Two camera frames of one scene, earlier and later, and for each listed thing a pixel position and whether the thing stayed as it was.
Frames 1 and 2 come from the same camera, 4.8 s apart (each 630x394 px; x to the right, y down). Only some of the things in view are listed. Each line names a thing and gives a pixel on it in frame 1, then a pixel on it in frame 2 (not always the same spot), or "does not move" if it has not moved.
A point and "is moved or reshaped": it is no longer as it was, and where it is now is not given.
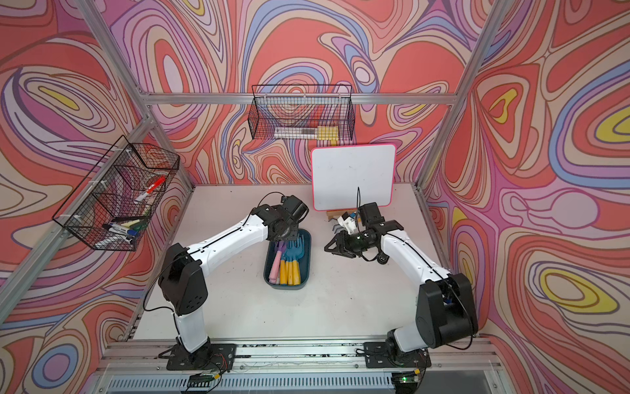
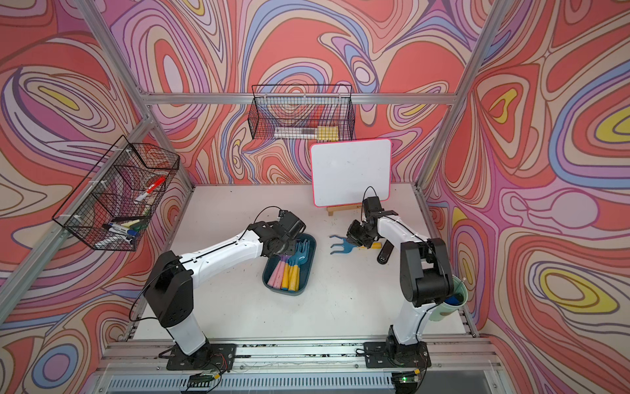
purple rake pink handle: x=275 y=272 is moved or reshaped
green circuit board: x=200 y=380 does not move
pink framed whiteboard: x=344 y=177 does not move
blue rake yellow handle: x=337 y=227 is moved or reshaped
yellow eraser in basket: x=327 y=132 does not move
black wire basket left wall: x=110 y=208 does not move
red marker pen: x=162 y=180 does not move
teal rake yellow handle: x=296 y=252 is moved or reshaped
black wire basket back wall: x=302 y=112 does not move
